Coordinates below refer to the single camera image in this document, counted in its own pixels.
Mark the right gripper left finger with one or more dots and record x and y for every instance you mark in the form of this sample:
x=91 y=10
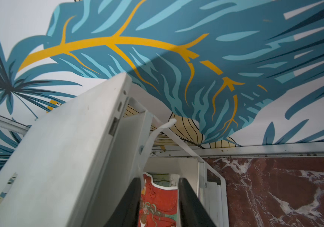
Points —
x=126 y=213

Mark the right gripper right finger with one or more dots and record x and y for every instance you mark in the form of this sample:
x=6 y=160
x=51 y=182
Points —
x=192 y=212

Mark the silver laptop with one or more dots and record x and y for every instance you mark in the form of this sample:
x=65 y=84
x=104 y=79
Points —
x=50 y=178

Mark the colourful illustrated book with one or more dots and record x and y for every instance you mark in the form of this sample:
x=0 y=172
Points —
x=158 y=204

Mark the white metal shelf rack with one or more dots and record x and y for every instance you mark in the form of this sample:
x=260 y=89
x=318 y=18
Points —
x=144 y=145

